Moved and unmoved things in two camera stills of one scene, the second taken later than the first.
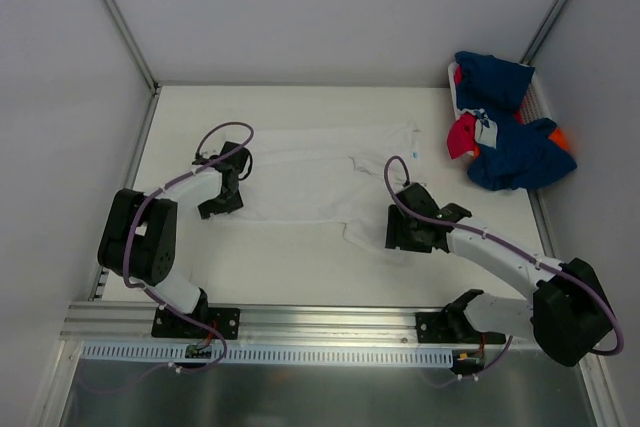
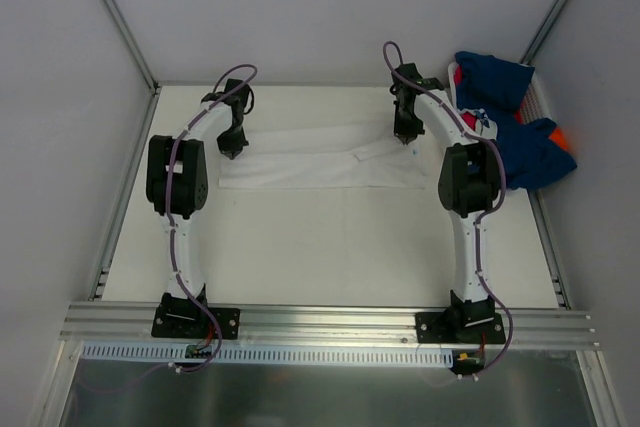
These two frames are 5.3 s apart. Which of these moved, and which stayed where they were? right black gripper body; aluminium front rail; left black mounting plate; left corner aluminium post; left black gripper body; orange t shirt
Moved: right black gripper body; left black gripper body
Stayed: aluminium front rail; orange t shirt; left corner aluminium post; left black mounting plate
